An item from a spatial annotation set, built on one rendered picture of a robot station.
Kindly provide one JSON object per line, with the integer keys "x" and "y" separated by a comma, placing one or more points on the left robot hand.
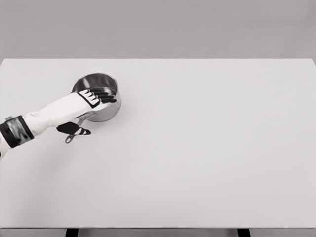
{"x": 74, "y": 106}

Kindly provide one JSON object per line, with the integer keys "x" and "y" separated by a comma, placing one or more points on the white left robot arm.
{"x": 29, "y": 123}

